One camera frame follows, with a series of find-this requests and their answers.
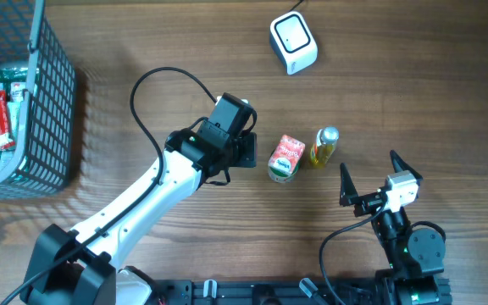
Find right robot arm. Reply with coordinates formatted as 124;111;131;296
340;151;452;304

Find red white tube packet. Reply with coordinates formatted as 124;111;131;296
0;82;25;151

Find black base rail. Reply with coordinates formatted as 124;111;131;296
141;277;452;305

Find white barcode scanner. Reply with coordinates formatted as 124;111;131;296
269;11;319;75

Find yellow oil bottle silver cap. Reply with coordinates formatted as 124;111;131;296
309;126;340;168

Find dark grey mesh basket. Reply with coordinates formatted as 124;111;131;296
0;0;77;200

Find red drink carton cup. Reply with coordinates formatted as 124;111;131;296
268;135;305;183

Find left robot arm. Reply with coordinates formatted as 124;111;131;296
19;93;257;304

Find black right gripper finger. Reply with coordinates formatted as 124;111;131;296
390;150;423;181
340;163;358;207

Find black left camera cable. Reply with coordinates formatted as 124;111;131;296
0;66;219;305

